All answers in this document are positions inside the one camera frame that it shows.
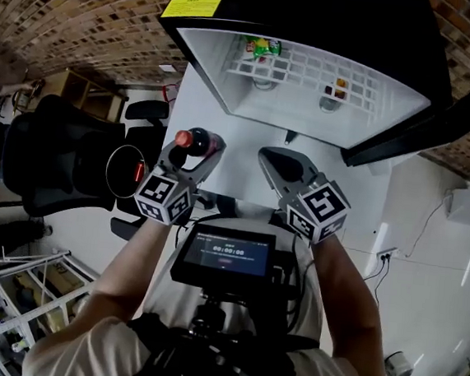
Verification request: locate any white table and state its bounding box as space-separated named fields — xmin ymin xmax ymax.
xmin=154 ymin=61 xmax=402 ymax=253

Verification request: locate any person's white shirt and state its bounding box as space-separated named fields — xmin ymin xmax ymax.
xmin=21 ymin=197 xmax=416 ymax=376

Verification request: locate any black mini fridge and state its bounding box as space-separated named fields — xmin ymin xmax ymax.
xmin=147 ymin=0 xmax=463 ymax=176

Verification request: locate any white metal rack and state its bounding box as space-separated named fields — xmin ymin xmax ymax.
xmin=0 ymin=242 xmax=102 ymax=376

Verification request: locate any person's left forearm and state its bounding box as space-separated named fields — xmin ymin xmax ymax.
xmin=87 ymin=210 xmax=184 ymax=337

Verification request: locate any red-capped cola bottle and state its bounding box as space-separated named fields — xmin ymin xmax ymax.
xmin=173 ymin=124 xmax=228 ymax=161

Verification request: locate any white power strip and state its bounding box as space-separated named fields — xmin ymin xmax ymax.
xmin=376 ymin=245 xmax=399 ymax=264

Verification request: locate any person's right forearm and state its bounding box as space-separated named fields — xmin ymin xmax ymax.
xmin=299 ymin=231 xmax=391 ymax=363

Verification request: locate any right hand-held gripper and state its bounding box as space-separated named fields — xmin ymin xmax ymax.
xmin=249 ymin=145 xmax=356 ymax=248

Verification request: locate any white bucket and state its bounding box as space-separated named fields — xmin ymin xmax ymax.
xmin=382 ymin=349 xmax=416 ymax=376

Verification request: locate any red wire basket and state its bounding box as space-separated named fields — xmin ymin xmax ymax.
xmin=161 ymin=83 xmax=181 ymax=104

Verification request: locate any yellow fridge sticker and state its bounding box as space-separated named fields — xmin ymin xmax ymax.
xmin=160 ymin=0 xmax=223 ymax=26

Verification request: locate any green snack bag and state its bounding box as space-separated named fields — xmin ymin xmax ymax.
xmin=242 ymin=35 xmax=284 ymax=63

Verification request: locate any black fridge door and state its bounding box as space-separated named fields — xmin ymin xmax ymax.
xmin=339 ymin=64 xmax=470 ymax=180

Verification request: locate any white wire fridge shelf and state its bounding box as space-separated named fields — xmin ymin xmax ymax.
xmin=222 ymin=35 xmax=384 ymax=116

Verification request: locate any orange-capped tea bottle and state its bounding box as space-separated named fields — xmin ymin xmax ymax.
xmin=317 ymin=76 xmax=352 ymax=114

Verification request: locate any black chest camera rig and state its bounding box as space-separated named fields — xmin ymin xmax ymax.
xmin=121 ymin=230 xmax=309 ymax=376

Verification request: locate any black floor cable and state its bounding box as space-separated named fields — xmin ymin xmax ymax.
xmin=362 ymin=253 xmax=393 ymax=307

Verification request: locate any wooden shelf unit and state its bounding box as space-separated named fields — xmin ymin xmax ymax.
xmin=39 ymin=66 xmax=132 ymax=125

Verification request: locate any black mesh office chair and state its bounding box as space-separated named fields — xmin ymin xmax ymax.
xmin=0 ymin=86 xmax=172 ymax=244

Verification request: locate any chest-mounted monitor screen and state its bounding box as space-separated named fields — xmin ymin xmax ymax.
xmin=169 ymin=220 xmax=278 ymax=295

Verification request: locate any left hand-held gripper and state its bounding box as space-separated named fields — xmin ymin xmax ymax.
xmin=131 ymin=134 xmax=227 ymax=231

